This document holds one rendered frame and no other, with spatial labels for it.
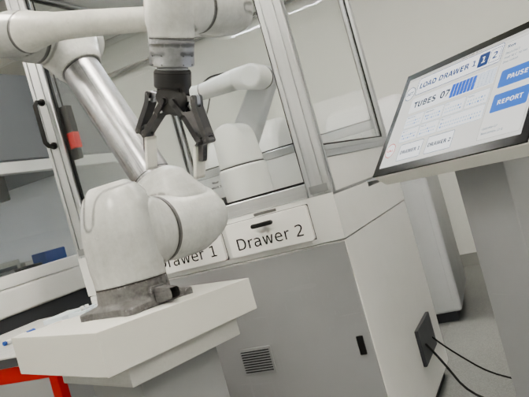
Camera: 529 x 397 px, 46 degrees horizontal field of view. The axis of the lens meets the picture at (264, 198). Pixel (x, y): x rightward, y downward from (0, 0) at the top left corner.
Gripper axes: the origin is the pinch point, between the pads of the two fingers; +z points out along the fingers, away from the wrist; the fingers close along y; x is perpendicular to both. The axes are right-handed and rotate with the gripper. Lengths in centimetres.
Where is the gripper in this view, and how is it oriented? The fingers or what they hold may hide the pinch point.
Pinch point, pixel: (174, 168)
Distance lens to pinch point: 130.2
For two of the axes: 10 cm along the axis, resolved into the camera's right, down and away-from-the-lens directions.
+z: -0.1, 9.7, 2.6
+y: 8.2, 1.6, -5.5
